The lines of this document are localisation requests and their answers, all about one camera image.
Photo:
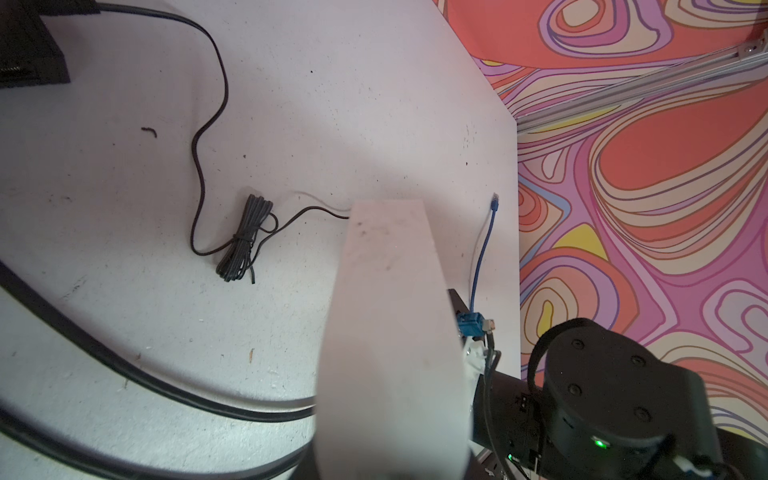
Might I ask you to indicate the white square router box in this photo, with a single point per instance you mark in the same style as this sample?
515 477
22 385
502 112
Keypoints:
392 398

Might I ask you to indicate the black network switch box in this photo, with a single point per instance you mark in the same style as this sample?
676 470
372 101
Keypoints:
29 54

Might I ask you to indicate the aluminium frame struts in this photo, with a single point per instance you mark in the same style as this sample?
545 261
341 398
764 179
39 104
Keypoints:
748 55

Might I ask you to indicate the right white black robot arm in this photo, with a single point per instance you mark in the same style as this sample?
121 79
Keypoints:
606 408

